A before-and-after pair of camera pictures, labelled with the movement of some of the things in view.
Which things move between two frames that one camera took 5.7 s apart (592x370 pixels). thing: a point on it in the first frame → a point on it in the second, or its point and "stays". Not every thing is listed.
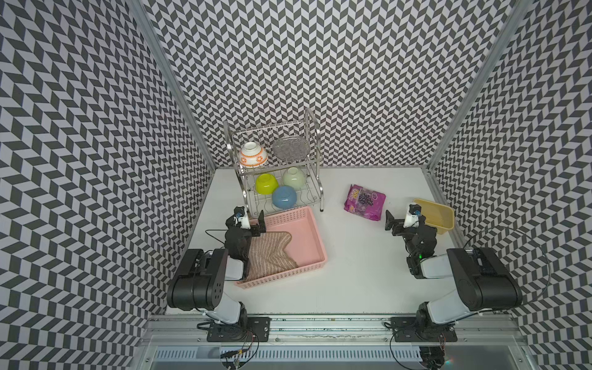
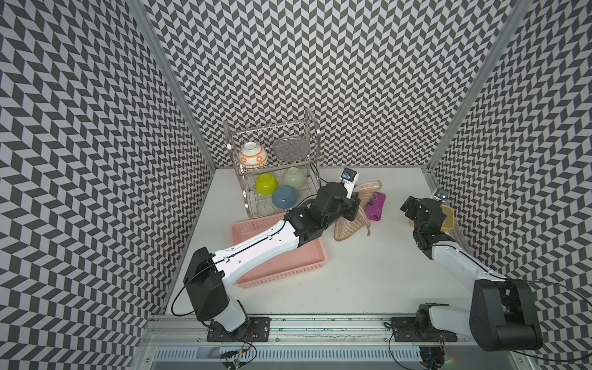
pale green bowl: x=294 y=177 stays
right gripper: x=390 y=220 → x=412 y=209
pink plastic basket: x=306 y=247 stays
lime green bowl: x=267 y=184 stays
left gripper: x=261 y=226 → x=351 y=204
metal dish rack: x=277 y=167 stays
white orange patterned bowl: x=252 y=156 stays
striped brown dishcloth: x=267 y=256 → x=345 y=227
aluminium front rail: x=331 y=330 stays
